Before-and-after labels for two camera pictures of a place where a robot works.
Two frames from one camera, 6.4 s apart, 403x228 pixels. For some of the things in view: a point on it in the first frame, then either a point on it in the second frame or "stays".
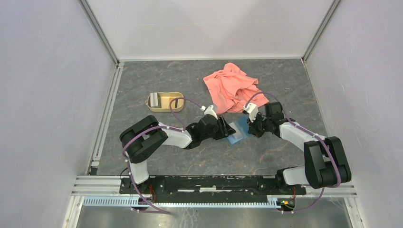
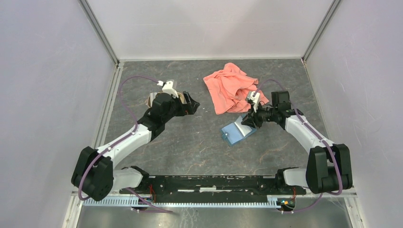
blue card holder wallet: [240, 125] stays
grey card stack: [154, 101] stays
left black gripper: [225, 129] → [190, 107]
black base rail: [210, 189] stays
